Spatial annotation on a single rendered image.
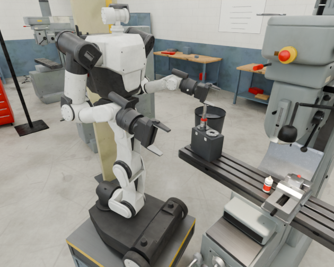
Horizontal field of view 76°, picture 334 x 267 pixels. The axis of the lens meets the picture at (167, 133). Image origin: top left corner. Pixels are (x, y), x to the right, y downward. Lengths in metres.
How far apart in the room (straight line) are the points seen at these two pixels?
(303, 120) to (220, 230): 0.77
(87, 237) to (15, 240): 0.97
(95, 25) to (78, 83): 1.30
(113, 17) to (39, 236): 2.15
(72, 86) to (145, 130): 0.41
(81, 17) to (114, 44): 1.22
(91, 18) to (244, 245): 2.10
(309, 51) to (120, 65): 0.74
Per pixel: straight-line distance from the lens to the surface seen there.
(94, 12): 2.26
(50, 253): 2.46
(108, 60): 1.02
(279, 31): 0.98
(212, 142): 1.48
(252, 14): 6.07
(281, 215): 1.29
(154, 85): 1.33
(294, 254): 2.23
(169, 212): 1.69
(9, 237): 2.77
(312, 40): 0.95
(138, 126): 0.78
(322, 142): 1.66
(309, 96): 1.12
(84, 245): 1.88
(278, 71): 1.09
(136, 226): 1.68
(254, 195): 1.42
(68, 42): 0.99
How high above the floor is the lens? 1.89
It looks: 29 degrees down
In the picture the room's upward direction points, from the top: straight up
